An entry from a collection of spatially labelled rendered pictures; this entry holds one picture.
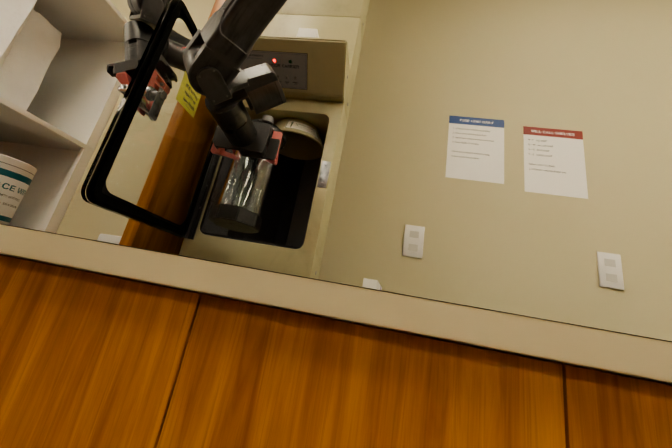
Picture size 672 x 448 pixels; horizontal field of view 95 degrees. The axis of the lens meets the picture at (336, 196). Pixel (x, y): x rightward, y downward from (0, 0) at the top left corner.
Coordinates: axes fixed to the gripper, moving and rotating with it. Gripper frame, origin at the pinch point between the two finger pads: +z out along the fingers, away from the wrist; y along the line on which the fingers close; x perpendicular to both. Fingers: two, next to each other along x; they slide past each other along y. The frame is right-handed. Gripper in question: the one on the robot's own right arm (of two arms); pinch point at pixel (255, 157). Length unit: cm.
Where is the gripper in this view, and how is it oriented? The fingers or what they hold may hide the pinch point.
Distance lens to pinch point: 71.6
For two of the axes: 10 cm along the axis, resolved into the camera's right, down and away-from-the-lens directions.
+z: 0.5, 3.8, 9.2
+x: -1.7, 9.1, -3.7
